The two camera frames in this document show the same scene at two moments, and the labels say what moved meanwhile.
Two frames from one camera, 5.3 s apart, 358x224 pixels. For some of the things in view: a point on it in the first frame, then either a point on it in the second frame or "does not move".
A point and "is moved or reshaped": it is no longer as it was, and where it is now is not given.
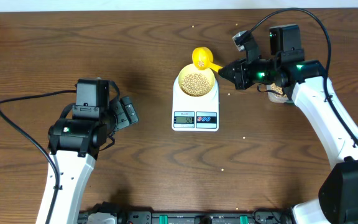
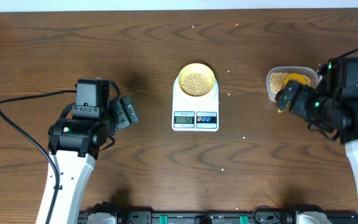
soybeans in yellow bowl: (196, 84) does not move
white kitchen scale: (195, 113) does not move
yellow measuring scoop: (202, 59) is moved or reshaped
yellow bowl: (194, 82) does not move
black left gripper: (123, 120) does not move
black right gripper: (240, 79) → (298, 106)
